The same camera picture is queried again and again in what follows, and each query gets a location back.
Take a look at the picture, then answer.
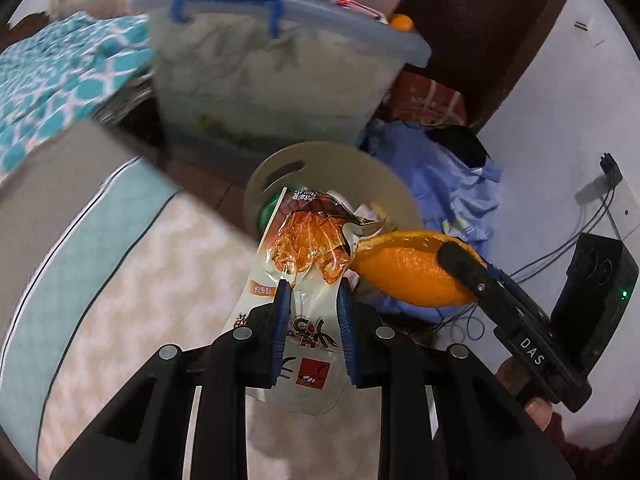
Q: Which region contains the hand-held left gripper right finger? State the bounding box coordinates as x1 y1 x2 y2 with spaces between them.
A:
336 277 576 480

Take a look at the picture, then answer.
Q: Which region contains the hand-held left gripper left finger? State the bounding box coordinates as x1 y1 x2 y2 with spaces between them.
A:
50 277 293 480

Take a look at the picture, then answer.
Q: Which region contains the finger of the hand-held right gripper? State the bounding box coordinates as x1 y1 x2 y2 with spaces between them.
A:
487 262 523 296
437 241 506 313

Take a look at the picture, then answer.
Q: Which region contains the large orange peel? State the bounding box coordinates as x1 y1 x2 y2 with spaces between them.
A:
350 229 488 309

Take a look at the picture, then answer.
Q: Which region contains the white orange snack wrapper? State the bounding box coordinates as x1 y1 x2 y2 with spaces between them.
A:
220 186 386 417

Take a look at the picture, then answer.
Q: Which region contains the beige trash bin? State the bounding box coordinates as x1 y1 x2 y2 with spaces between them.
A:
243 141 425 261

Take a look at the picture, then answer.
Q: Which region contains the person's right hand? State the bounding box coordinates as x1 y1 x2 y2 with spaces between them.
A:
495 357 556 431

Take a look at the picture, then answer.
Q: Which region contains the blue clothing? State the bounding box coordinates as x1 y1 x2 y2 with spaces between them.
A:
365 120 503 321

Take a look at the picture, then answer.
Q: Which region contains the black cloth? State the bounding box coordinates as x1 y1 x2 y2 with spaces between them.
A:
427 127 488 168

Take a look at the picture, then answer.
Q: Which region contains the black plug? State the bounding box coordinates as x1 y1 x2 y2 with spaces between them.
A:
600 152 623 181

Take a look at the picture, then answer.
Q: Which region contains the red patterned cloth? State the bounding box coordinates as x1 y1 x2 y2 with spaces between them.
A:
385 71 468 128

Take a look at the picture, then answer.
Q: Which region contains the dark wooden cabinet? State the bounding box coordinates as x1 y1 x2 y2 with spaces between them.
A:
395 0 578 136

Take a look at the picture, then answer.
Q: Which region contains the small red item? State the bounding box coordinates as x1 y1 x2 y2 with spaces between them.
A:
335 0 386 23

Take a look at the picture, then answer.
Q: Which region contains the teal patterned blanket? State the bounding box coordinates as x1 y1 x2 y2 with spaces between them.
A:
0 10 156 171

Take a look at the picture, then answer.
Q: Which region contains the clear storage box blue handle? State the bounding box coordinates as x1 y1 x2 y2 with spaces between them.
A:
131 0 432 161

